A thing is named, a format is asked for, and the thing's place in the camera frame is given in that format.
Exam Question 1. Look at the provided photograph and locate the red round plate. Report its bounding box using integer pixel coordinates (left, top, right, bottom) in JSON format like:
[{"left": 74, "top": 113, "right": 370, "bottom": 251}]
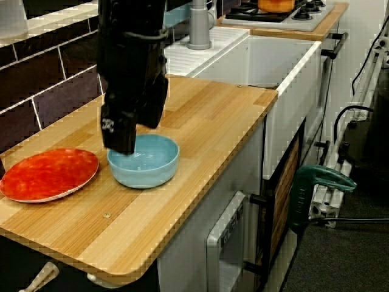
[{"left": 0, "top": 148, "right": 100, "bottom": 204}]

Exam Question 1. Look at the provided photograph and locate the white wooden peg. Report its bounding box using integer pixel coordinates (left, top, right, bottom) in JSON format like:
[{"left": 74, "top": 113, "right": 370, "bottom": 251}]
[{"left": 18, "top": 261, "right": 60, "bottom": 292}]

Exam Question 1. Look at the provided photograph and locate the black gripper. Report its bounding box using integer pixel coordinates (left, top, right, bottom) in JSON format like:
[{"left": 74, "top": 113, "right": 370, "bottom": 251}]
[{"left": 97, "top": 33, "right": 170, "bottom": 155}]

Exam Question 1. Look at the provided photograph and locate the white dispenser panel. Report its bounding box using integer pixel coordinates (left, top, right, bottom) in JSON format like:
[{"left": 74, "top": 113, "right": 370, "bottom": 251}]
[{"left": 205, "top": 190, "right": 246, "bottom": 292}]

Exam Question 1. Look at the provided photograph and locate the grey white faucet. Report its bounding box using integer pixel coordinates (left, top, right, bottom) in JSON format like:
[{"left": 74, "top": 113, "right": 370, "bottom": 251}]
[{"left": 187, "top": 0, "right": 215, "bottom": 50}]

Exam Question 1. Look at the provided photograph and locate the black curved floor cable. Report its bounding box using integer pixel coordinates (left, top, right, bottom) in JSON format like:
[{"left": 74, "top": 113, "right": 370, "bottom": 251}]
[{"left": 333, "top": 105, "right": 374, "bottom": 145}]

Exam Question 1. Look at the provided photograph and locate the light blue bowl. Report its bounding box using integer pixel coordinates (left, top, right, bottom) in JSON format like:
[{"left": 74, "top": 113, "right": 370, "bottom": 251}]
[{"left": 106, "top": 133, "right": 180, "bottom": 189}]

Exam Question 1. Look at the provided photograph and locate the teal plastic bin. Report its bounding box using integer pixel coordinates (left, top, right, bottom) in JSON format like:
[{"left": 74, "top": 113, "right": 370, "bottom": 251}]
[{"left": 165, "top": 2, "right": 192, "bottom": 27}]

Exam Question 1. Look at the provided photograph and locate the aluminium frame rail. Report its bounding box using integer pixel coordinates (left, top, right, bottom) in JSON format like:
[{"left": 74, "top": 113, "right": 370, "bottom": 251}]
[{"left": 308, "top": 39, "right": 389, "bottom": 229}]

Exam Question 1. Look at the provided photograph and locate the orange pot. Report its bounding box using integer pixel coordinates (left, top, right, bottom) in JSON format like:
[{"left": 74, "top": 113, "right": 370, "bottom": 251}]
[{"left": 257, "top": 0, "right": 295, "bottom": 13}]

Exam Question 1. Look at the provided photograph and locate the white toy sink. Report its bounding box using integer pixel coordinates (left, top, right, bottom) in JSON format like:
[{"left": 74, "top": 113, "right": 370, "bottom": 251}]
[{"left": 164, "top": 26, "right": 322, "bottom": 180}]

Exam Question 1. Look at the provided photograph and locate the black framed wood door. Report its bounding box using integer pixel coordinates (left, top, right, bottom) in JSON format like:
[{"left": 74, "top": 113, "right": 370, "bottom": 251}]
[{"left": 249, "top": 120, "right": 306, "bottom": 292}]

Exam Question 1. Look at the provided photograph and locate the green clamp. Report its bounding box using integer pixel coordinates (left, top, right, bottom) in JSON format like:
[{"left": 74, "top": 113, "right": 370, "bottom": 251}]
[{"left": 287, "top": 164, "right": 358, "bottom": 234}]

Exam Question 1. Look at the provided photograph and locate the grey toy stove top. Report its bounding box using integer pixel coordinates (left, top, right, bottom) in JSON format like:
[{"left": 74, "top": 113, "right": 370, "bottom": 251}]
[{"left": 220, "top": 0, "right": 335, "bottom": 32}]

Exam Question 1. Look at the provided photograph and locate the thin black cable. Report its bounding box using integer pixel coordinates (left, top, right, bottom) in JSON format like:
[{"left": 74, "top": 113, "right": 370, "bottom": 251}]
[{"left": 351, "top": 15, "right": 389, "bottom": 96}]

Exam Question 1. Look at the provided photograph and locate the white hook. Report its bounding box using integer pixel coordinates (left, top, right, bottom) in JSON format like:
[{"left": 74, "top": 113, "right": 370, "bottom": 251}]
[{"left": 86, "top": 272, "right": 128, "bottom": 290}]

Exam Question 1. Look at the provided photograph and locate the black oven handle bar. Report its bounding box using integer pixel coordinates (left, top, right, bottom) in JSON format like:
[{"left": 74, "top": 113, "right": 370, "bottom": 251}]
[{"left": 321, "top": 32, "right": 349, "bottom": 60}]

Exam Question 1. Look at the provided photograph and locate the white kitchen cabinet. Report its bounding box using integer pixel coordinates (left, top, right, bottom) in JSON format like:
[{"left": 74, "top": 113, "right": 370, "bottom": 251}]
[{"left": 156, "top": 115, "right": 265, "bottom": 292}]

